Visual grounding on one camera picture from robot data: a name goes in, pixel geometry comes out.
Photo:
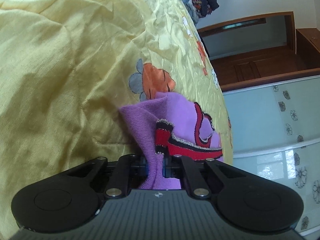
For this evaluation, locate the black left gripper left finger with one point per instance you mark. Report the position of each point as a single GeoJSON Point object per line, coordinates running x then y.
{"type": "Point", "coordinates": [128, 173]}

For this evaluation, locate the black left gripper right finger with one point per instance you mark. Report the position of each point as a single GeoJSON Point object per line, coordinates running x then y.
{"type": "Point", "coordinates": [187, 172]}

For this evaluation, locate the purple knit sweater red trim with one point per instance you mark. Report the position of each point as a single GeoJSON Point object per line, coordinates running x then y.
{"type": "Point", "coordinates": [169, 125]}

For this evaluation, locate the white wardrobe with flower pattern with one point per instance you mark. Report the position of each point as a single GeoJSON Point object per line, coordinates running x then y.
{"type": "Point", "coordinates": [276, 136]}

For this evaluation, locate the yellow carrot print quilt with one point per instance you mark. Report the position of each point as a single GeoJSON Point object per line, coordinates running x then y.
{"type": "Point", "coordinates": [67, 66]}

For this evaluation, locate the brown wooden door frame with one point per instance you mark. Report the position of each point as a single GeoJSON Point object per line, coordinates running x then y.
{"type": "Point", "coordinates": [261, 50]}

